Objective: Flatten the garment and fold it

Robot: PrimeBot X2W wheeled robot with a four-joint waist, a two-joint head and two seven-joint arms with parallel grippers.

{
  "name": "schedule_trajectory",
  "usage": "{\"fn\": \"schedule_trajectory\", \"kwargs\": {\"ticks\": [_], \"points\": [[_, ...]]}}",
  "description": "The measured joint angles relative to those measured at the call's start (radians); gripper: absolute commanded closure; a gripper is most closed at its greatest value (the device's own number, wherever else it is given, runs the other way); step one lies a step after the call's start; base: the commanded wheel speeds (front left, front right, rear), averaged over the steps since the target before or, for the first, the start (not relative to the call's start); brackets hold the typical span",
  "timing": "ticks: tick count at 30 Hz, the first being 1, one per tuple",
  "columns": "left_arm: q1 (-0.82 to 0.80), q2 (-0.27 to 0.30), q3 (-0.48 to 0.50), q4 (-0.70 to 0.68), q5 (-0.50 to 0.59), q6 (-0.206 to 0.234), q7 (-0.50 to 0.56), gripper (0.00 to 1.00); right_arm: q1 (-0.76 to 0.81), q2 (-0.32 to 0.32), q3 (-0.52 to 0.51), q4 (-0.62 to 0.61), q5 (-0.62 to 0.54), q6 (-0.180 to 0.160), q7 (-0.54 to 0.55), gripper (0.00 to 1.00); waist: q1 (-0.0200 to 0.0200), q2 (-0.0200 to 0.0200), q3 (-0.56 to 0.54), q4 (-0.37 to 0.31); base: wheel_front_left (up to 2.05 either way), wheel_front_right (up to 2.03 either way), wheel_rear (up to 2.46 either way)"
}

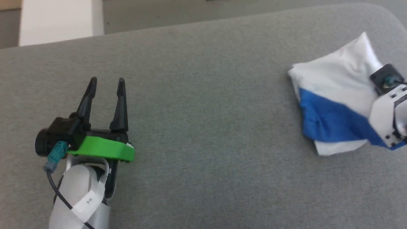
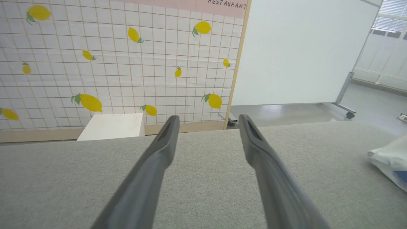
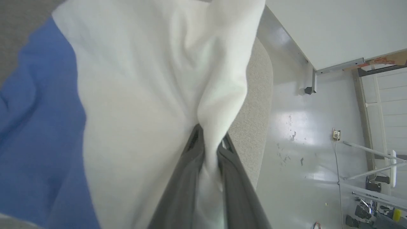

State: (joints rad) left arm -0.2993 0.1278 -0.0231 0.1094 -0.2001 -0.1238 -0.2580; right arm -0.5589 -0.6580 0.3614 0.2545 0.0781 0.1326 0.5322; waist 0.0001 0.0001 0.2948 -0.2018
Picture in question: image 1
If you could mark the brown wooden panel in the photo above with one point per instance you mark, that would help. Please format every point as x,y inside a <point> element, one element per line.
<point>9,3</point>

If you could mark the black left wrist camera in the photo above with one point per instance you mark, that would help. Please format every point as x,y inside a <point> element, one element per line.
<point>58,135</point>

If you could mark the white box behind table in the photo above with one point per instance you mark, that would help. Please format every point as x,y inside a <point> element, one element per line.
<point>57,19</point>

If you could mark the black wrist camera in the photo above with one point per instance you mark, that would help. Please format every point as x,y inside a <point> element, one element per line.
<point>58,135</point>
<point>383,76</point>

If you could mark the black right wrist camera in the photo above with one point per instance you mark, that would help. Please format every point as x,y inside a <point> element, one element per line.
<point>383,76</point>

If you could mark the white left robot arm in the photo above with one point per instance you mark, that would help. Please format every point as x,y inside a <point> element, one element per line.
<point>79,187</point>

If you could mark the blue and white garment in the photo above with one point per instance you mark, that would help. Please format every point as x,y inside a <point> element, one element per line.
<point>334,79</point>

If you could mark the grey fabric sofa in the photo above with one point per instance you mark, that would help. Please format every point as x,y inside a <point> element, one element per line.
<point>206,95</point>

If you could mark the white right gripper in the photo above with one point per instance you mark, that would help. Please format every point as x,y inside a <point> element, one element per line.
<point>383,117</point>

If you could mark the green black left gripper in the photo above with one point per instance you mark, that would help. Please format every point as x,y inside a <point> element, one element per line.
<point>105,148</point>

